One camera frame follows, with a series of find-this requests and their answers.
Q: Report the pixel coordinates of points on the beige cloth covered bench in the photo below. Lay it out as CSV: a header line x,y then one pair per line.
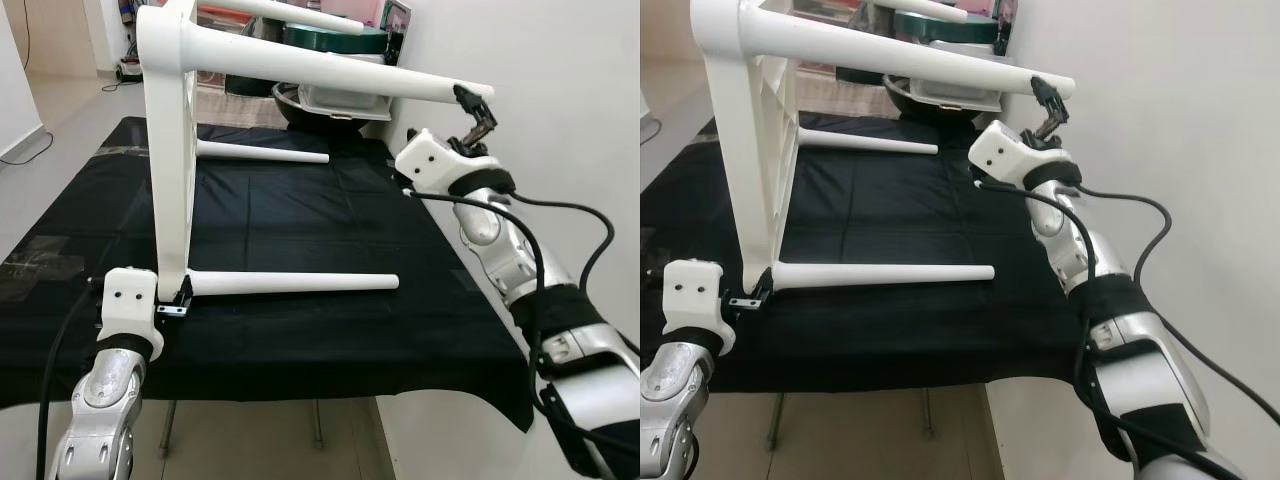
x,y
235,108
840,100

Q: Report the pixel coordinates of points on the black shiny bag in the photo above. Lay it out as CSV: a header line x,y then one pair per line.
x,y
248,85

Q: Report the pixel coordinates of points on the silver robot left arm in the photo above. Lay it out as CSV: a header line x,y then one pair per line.
x,y
675,410
100,410

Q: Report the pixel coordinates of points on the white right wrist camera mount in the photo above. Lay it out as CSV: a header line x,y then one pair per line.
x,y
1005,155
430,165

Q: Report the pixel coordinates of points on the dark picture frame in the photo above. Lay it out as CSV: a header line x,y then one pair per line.
x,y
397,20
1005,20

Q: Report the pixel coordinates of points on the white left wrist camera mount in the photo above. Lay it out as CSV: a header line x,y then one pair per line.
x,y
695,300
130,305

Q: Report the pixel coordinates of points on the black tablecloth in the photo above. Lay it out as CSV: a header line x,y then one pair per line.
x,y
900,340
300,340

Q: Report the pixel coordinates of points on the white plastic table leg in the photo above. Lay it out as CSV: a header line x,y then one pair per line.
x,y
320,70
900,55
880,275
930,10
290,15
300,284
870,142
270,152

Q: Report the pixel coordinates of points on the black wok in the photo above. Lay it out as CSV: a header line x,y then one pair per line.
x,y
300,112
905,108

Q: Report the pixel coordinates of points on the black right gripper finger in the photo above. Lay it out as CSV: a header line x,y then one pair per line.
x,y
1040,88
1063,118
465,97
488,125

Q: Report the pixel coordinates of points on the clear tape strip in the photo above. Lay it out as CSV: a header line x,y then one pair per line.
x,y
125,151

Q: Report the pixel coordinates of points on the green pot lid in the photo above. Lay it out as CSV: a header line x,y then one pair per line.
x,y
950,28
340,38

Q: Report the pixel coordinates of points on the grey metal folding leg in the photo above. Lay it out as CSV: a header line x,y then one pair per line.
x,y
317,425
927,415
777,420
168,425

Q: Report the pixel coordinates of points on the clear tape patch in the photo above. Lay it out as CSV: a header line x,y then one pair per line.
x,y
30,260

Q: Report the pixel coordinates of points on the small vacuum cleaner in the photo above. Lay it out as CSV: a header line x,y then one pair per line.
x,y
130,68

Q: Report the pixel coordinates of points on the clear plastic lidded container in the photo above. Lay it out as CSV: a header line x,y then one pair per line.
x,y
955,97
345,100

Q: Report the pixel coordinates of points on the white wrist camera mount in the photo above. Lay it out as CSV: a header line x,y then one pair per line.
x,y
695,300
430,165
130,305
1005,155

